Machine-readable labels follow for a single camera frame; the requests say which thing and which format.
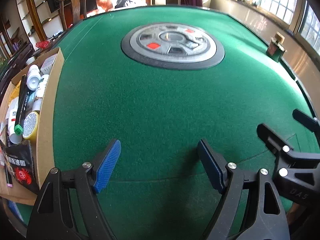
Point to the wooden wall shelving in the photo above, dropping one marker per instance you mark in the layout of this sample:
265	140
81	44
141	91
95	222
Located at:
32	7

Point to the black printed packet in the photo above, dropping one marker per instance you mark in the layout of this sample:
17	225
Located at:
22	165

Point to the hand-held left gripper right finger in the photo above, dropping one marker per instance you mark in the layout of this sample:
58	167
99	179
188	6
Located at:
211	166

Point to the cardboard box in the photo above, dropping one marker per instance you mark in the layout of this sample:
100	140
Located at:
47	120

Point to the round grey table console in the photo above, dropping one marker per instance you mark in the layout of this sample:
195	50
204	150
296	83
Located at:
150	60

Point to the green motor with wooden roller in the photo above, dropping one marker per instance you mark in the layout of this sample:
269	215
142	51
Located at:
273	51

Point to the red plastic bag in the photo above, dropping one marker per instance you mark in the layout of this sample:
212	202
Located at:
42	44

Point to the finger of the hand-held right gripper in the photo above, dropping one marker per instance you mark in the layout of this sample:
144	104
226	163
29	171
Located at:
306	121
270	136

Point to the black bag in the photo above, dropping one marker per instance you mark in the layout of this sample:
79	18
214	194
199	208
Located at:
123	1

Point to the yellow round tin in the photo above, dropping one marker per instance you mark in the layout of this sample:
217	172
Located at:
30	125

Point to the white box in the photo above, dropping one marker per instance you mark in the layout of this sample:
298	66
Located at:
48	63

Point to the black marker green cap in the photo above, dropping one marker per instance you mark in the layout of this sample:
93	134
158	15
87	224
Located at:
21	100

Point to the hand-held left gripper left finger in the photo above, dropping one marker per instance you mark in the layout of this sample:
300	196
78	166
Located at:
107	165

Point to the black marker pink cap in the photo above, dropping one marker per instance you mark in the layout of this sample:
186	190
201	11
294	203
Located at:
9	185

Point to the white tube green print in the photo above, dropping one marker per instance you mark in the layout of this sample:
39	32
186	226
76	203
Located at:
42	86

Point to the small white jar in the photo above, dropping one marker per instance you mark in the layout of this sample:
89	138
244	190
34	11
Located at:
36	105

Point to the white plastic bottle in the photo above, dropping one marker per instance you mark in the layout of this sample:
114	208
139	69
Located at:
33	80

